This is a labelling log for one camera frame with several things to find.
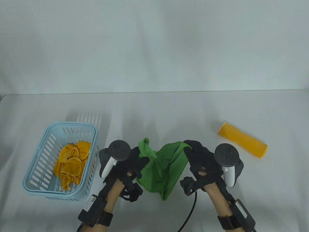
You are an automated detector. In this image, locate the person's left hand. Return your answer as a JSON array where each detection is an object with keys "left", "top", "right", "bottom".
[{"left": 103, "top": 146, "right": 150, "bottom": 191}]

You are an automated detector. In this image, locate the person's right hand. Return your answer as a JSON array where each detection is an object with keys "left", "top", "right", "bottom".
[{"left": 183, "top": 140, "right": 224, "bottom": 192}]

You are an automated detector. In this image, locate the green towel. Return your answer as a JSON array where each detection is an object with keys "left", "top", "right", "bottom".
[{"left": 136, "top": 138, "right": 193, "bottom": 201}]

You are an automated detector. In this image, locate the yellow square towel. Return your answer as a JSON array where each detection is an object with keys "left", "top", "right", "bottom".
[{"left": 218, "top": 122, "right": 268, "bottom": 159}]

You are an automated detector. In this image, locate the orange cloth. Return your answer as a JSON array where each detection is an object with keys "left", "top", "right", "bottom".
[{"left": 53, "top": 140, "right": 92, "bottom": 191}]

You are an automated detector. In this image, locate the person's left forearm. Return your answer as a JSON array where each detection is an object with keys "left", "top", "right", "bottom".
[{"left": 83, "top": 178, "right": 126, "bottom": 232}]

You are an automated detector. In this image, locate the black and white controller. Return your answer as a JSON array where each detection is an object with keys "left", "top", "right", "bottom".
[
  {"left": 214, "top": 144, "right": 244, "bottom": 188},
  {"left": 99, "top": 140, "right": 132, "bottom": 178}
]

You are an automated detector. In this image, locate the black sensor box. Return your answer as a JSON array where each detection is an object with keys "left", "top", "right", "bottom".
[
  {"left": 77, "top": 194, "right": 107, "bottom": 227},
  {"left": 229, "top": 198, "right": 256, "bottom": 229}
]

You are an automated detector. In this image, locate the light blue plastic basket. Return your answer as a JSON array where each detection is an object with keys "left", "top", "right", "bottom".
[{"left": 23, "top": 121, "right": 99, "bottom": 202}]

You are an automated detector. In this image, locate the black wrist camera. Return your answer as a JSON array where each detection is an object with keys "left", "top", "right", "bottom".
[
  {"left": 120, "top": 182, "right": 144, "bottom": 203},
  {"left": 180, "top": 176, "right": 201, "bottom": 197}
]

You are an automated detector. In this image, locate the black wrist strap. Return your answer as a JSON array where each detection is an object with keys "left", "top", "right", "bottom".
[
  {"left": 97, "top": 211, "right": 114, "bottom": 227},
  {"left": 217, "top": 214, "right": 236, "bottom": 230}
]

